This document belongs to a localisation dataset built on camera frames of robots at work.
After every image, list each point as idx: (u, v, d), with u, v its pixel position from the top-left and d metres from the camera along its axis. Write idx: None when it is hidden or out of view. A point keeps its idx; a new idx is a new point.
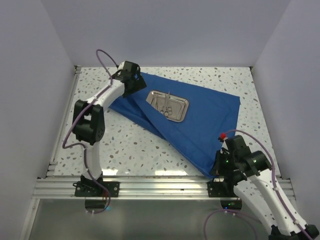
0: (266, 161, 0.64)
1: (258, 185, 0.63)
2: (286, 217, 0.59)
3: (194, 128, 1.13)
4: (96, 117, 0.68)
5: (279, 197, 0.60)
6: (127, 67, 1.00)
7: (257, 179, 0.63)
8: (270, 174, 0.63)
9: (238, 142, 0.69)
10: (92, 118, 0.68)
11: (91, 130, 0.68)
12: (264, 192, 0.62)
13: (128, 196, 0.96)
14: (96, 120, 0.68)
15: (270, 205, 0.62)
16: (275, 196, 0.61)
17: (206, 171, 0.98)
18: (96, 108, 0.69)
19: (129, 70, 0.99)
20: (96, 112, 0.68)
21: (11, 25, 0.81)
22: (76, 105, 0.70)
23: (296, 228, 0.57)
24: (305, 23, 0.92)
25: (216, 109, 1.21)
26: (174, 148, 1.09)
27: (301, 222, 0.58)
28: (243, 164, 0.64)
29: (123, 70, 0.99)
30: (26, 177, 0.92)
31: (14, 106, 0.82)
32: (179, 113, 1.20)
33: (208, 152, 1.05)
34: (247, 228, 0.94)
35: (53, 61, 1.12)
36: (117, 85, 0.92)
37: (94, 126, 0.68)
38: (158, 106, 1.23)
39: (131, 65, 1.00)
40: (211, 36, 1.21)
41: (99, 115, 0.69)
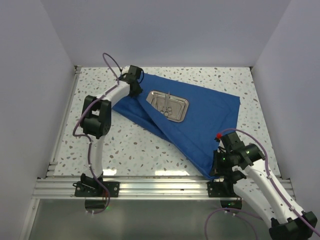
0: (259, 151, 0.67)
1: (253, 175, 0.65)
2: (282, 204, 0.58)
3: (194, 128, 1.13)
4: (104, 110, 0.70)
5: (273, 185, 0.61)
6: (132, 70, 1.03)
7: (251, 170, 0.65)
8: (264, 164, 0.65)
9: (233, 137, 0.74)
10: (100, 112, 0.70)
11: (99, 123, 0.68)
12: (259, 182, 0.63)
13: (128, 196, 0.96)
14: (104, 114, 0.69)
15: (266, 194, 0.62)
16: (270, 184, 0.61)
17: (206, 171, 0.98)
18: (105, 102, 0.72)
19: (133, 72, 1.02)
20: (105, 105, 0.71)
21: (10, 24, 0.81)
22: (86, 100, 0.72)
23: (292, 215, 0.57)
24: (305, 23, 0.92)
25: (216, 109, 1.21)
26: (174, 148, 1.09)
27: (298, 209, 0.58)
28: (237, 156, 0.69)
29: (129, 73, 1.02)
30: (26, 177, 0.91)
31: (13, 106, 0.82)
32: (179, 113, 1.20)
33: (208, 152, 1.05)
34: (248, 227, 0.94)
35: (52, 61, 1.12)
36: (123, 85, 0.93)
37: (102, 120, 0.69)
38: (158, 106, 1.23)
39: (136, 69, 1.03)
40: (211, 36, 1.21)
41: (108, 108, 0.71)
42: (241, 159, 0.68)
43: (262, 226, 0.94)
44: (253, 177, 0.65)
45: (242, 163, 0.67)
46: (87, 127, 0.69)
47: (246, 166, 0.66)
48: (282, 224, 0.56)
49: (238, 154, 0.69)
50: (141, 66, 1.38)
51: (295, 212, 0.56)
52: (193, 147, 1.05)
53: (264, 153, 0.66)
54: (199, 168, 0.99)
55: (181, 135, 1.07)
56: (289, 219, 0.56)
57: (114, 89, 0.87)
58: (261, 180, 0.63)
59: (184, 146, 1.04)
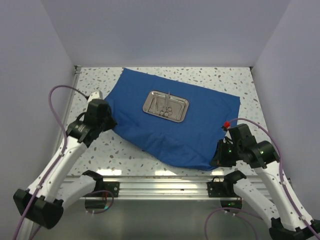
0: (274, 152, 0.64)
1: (264, 177, 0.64)
2: (292, 212, 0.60)
3: (192, 132, 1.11)
4: (39, 214, 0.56)
5: (286, 192, 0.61)
6: (91, 109, 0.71)
7: (264, 172, 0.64)
8: (278, 167, 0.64)
9: (244, 132, 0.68)
10: (36, 213, 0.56)
11: (42, 223, 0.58)
12: (270, 185, 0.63)
13: (128, 196, 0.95)
14: (41, 217, 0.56)
15: (275, 199, 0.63)
16: (282, 190, 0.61)
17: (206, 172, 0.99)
18: (40, 203, 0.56)
19: (94, 113, 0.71)
20: (38, 208, 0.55)
21: (10, 23, 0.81)
22: (17, 197, 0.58)
23: (301, 224, 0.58)
24: (305, 22, 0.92)
25: (216, 106, 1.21)
26: None
27: (308, 218, 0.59)
28: (248, 155, 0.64)
29: (87, 114, 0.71)
30: (26, 177, 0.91)
31: (13, 105, 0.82)
32: (179, 113, 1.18)
33: (209, 152, 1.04)
34: (247, 226, 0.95)
35: (52, 60, 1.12)
36: (71, 150, 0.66)
37: (43, 221, 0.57)
38: (158, 107, 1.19)
39: (97, 108, 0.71)
40: (211, 36, 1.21)
41: (44, 210, 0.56)
42: (252, 159, 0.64)
43: (262, 226, 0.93)
44: (264, 180, 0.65)
45: (253, 163, 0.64)
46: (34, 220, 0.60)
47: (258, 166, 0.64)
48: (289, 231, 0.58)
49: (250, 154, 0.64)
50: (141, 66, 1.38)
51: (305, 222, 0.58)
52: (193, 148, 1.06)
53: (279, 154, 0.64)
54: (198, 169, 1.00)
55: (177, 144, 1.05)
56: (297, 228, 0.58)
57: (58, 161, 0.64)
58: (273, 184, 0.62)
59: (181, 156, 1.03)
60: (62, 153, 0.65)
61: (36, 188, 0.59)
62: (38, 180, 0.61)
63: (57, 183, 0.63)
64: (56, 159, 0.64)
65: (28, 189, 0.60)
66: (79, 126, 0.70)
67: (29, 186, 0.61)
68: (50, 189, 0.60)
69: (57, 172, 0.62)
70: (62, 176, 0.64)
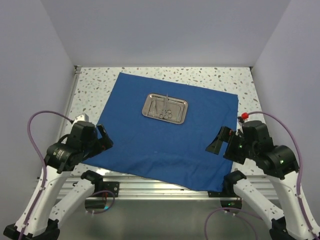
0: (294, 161, 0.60)
1: (280, 187, 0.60)
2: (302, 225, 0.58)
3: (189, 144, 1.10)
4: None
5: (300, 205, 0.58)
6: (75, 132, 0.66)
7: (281, 183, 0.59)
8: (295, 178, 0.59)
9: (262, 133, 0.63)
10: None
11: None
12: (285, 196, 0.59)
13: (128, 195, 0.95)
14: None
15: (286, 209, 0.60)
16: (297, 203, 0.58)
17: (207, 174, 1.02)
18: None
19: (78, 136, 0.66)
20: None
21: (10, 22, 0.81)
22: (7, 233, 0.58)
23: (309, 236, 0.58)
24: (305, 21, 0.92)
25: (213, 112, 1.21)
26: (174, 149, 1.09)
27: (316, 229, 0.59)
28: (265, 162, 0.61)
29: (71, 136, 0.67)
30: (25, 178, 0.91)
31: (13, 105, 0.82)
32: (179, 115, 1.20)
33: (208, 154, 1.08)
34: (246, 227, 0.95)
35: (52, 60, 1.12)
36: (52, 182, 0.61)
37: None
38: (157, 109, 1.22)
39: (81, 130, 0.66)
40: (211, 36, 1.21)
41: None
42: (268, 167, 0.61)
43: (262, 226, 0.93)
44: (279, 188, 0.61)
45: (269, 170, 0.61)
46: None
47: (275, 176, 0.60)
48: None
49: (267, 161, 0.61)
50: (141, 66, 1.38)
51: (314, 236, 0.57)
52: (193, 150, 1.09)
53: (299, 165, 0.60)
54: (205, 188, 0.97)
55: (177, 160, 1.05)
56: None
57: (41, 196, 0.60)
58: (288, 196, 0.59)
59: (184, 173, 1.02)
60: (42, 188, 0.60)
61: (22, 227, 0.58)
62: (23, 217, 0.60)
63: (45, 215, 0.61)
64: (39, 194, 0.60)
65: (16, 225, 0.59)
66: (58, 150, 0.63)
67: (16, 222, 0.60)
68: (37, 225, 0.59)
69: (41, 207, 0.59)
70: (50, 207, 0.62)
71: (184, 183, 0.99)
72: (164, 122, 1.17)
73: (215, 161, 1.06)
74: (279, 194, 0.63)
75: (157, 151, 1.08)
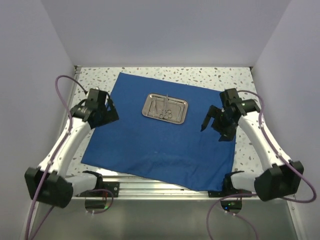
0: (255, 105, 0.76)
1: (247, 126, 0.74)
2: (269, 152, 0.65)
3: (189, 143, 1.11)
4: (54, 188, 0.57)
5: (264, 134, 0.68)
6: (92, 96, 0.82)
7: (245, 121, 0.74)
8: (257, 116, 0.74)
9: (231, 94, 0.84)
10: (50, 190, 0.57)
11: (55, 201, 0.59)
12: (252, 132, 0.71)
13: (127, 196, 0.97)
14: (55, 192, 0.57)
15: (258, 145, 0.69)
16: (261, 133, 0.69)
17: (207, 173, 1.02)
18: (52, 178, 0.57)
19: (94, 99, 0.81)
20: (53, 183, 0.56)
21: (10, 25, 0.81)
22: (28, 175, 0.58)
23: (278, 161, 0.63)
24: (305, 23, 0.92)
25: None
26: (174, 149, 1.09)
27: (285, 157, 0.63)
28: (232, 109, 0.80)
29: (88, 100, 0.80)
30: (26, 178, 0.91)
31: (13, 106, 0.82)
32: (179, 115, 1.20)
33: (208, 154, 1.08)
34: (248, 227, 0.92)
35: (52, 61, 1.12)
36: (77, 128, 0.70)
37: (55, 198, 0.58)
38: (157, 109, 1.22)
39: (97, 93, 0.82)
40: (211, 36, 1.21)
41: (58, 185, 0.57)
42: (235, 111, 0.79)
43: (262, 226, 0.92)
44: (247, 128, 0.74)
45: (236, 113, 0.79)
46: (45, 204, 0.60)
47: (241, 116, 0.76)
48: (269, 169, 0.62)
49: (238, 105, 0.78)
50: (141, 66, 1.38)
51: (282, 159, 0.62)
52: (193, 150, 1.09)
53: (260, 107, 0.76)
54: (206, 187, 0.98)
55: (177, 160, 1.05)
56: (272, 168, 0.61)
57: (65, 139, 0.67)
58: (253, 129, 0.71)
59: (185, 173, 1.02)
60: (69, 131, 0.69)
61: (47, 164, 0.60)
62: (47, 158, 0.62)
63: (66, 159, 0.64)
64: (66, 137, 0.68)
65: (39, 166, 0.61)
66: (81, 108, 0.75)
67: (40, 165, 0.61)
68: (61, 165, 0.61)
69: (67, 149, 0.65)
70: (70, 154, 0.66)
71: (184, 183, 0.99)
72: (164, 122, 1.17)
73: (215, 161, 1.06)
74: (251, 139, 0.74)
75: (157, 151, 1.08)
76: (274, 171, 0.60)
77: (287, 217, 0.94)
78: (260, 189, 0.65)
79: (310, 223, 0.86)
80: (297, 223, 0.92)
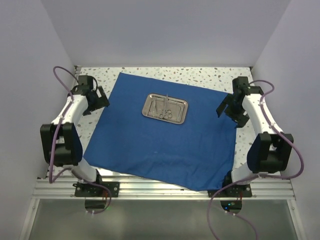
0: (260, 89, 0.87)
1: (249, 105, 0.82)
2: (263, 123, 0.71)
3: (189, 143, 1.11)
4: (69, 135, 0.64)
5: (261, 109, 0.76)
6: (82, 81, 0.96)
7: (247, 100, 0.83)
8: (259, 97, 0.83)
9: (243, 80, 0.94)
10: (65, 139, 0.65)
11: (69, 151, 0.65)
12: (252, 108, 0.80)
13: (128, 195, 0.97)
14: (69, 140, 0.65)
15: (255, 119, 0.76)
16: (259, 109, 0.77)
17: (207, 174, 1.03)
18: (67, 126, 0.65)
19: (85, 82, 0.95)
20: (68, 129, 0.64)
21: (10, 25, 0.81)
22: (43, 129, 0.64)
23: (270, 130, 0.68)
24: (305, 23, 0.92)
25: (213, 113, 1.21)
26: (174, 149, 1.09)
27: (278, 128, 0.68)
28: (239, 91, 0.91)
29: (80, 84, 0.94)
30: (25, 178, 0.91)
31: (13, 105, 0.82)
32: (179, 115, 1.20)
33: (208, 154, 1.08)
34: (248, 227, 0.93)
35: (52, 61, 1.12)
36: (79, 99, 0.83)
37: (70, 147, 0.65)
38: (157, 109, 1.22)
39: (86, 78, 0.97)
40: (211, 36, 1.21)
41: (72, 132, 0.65)
42: (241, 93, 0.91)
43: (263, 226, 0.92)
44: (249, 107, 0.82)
45: (241, 95, 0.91)
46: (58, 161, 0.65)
47: (244, 97, 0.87)
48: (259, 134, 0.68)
49: (243, 88, 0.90)
50: (141, 66, 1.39)
51: (274, 129, 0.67)
52: (193, 150, 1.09)
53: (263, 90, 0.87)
54: (205, 187, 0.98)
55: (177, 160, 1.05)
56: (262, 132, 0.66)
57: (71, 106, 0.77)
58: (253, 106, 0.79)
59: (184, 173, 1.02)
60: (72, 101, 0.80)
61: (60, 118, 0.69)
62: (58, 118, 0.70)
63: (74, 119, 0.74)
64: (68, 105, 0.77)
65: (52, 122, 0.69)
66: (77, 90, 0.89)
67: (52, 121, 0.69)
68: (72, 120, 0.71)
69: (71, 111, 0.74)
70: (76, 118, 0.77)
71: (184, 183, 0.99)
72: (164, 122, 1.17)
73: (215, 161, 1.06)
74: (251, 116, 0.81)
75: (157, 151, 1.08)
76: (263, 136, 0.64)
77: (287, 219, 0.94)
78: (251, 159, 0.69)
79: (310, 223, 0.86)
80: (297, 223, 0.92)
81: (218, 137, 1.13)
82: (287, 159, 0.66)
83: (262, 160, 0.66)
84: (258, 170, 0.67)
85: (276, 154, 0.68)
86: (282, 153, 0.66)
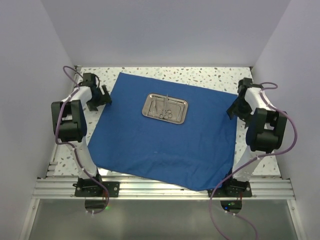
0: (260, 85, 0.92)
1: (249, 95, 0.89)
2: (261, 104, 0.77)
3: (189, 143, 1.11)
4: (77, 109, 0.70)
5: (260, 95, 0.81)
6: (86, 77, 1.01)
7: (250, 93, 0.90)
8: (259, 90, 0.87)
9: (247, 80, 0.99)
10: (73, 113, 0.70)
11: (76, 125, 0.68)
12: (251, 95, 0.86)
13: (128, 195, 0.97)
14: (77, 113, 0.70)
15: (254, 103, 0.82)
16: (257, 95, 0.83)
17: (207, 174, 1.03)
18: (75, 102, 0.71)
19: (90, 78, 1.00)
20: (76, 105, 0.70)
21: (11, 26, 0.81)
22: (53, 105, 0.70)
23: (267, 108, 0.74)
24: (304, 23, 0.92)
25: (213, 113, 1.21)
26: (174, 149, 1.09)
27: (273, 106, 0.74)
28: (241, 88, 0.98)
29: (84, 80, 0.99)
30: (25, 177, 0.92)
31: (14, 105, 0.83)
32: (179, 115, 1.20)
33: (208, 154, 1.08)
34: (248, 227, 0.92)
35: (52, 61, 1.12)
36: (84, 88, 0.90)
37: (77, 121, 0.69)
38: (157, 109, 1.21)
39: (90, 74, 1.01)
40: (211, 36, 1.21)
41: (79, 107, 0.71)
42: (244, 89, 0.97)
43: (263, 226, 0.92)
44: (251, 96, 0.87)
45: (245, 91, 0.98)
46: (64, 134, 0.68)
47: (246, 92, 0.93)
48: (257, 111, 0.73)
49: (247, 84, 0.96)
50: (141, 66, 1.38)
51: (270, 107, 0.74)
52: (193, 149, 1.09)
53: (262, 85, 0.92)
54: (205, 187, 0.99)
55: (177, 160, 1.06)
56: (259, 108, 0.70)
57: (77, 93, 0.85)
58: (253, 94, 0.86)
59: (184, 173, 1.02)
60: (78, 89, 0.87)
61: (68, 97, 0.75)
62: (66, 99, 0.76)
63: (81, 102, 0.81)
64: (74, 92, 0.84)
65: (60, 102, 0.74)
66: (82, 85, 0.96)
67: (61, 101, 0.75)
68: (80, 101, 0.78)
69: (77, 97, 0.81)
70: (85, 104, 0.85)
71: (184, 183, 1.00)
72: (164, 122, 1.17)
73: (215, 161, 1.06)
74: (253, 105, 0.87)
75: (157, 151, 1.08)
76: (260, 110, 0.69)
77: (288, 219, 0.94)
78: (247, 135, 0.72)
79: (310, 223, 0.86)
80: (297, 223, 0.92)
81: (218, 137, 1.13)
82: (282, 134, 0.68)
83: (258, 135, 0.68)
84: (254, 144, 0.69)
85: (271, 130, 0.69)
86: (277, 128, 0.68)
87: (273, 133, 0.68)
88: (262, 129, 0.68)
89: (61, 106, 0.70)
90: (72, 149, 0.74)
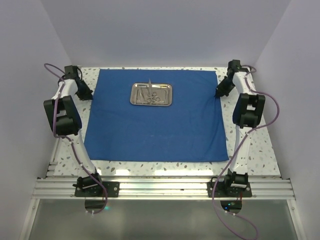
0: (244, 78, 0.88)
1: (235, 80, 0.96)
2: (245, 88, 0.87)
3: (181, 122, 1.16)
4: (69, 106, 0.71)
5: (245, 81, 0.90)
6: (68, 69, 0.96)
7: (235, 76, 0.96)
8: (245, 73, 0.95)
9: (236, 63, 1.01)
10: (66, 109, 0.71)
11: (71, 120, 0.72)
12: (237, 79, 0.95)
13: (128, 196, 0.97)
14: (70, 109, 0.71)
15: (239, 87, 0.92)
16: (242, 80, 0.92)
17: (203, 150, 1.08)
18: (66, 97, 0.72)
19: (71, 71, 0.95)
20: (68, 101, 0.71)
21: (11, 27, 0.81)
22: (46, 104, 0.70)
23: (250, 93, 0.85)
24: (304, 23, 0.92)
25: (194, 91, 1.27)
26: (169, 131, 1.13)
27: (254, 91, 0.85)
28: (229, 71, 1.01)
29: (66, 73, 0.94)
30: (26, 177, 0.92)
31: (14, 106, 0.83)
32: (166, 97, 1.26)
33: (201, 130, 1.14)
34: (248, 227, 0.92)
35: (52, 62, 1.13)
36: (70, 81, 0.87)
37: (72, 116, 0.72)
38: (144, 96, 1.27)
39: (72, 67, 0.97)
40: (211, 37, 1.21)
41: (71, 103, 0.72)
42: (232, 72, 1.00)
43: (264, 226, 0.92)
44: (236, 80, 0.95)
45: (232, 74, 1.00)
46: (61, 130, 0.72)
47: (234, 76, 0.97)
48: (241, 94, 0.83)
49: (235, 67, 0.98)
50: (140, 66, 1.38)
51: (252, 91, 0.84)
52: (188, 129, 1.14)
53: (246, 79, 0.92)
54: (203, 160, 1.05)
55: (173, 139, 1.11)
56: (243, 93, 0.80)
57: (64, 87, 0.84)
58: (238, 78, 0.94)
59: (182, 150, 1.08)
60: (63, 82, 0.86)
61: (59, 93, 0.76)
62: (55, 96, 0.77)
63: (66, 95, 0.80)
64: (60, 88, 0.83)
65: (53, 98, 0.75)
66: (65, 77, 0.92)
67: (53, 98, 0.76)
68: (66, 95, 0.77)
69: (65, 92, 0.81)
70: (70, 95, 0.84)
71: (183, 158, 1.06)
72: (154, 105, 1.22)
73: (209, 135, 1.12)
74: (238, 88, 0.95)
75: (153, 134, 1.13)
76: (243, 95, 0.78)
77: (288, 219, 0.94)
78: (233, 114, 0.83)
79: (310, 223, 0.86)
80: (297, 223, 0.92)
81: (207, 114, 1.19)
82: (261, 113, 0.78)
83: (242, 115, 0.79)
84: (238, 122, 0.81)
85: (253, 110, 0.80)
86: (257, 109, 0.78)
87: (254, 113, 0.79)
88: (245, 110, 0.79)
89: (53, 103, 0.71)
90: (70, 143, 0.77)
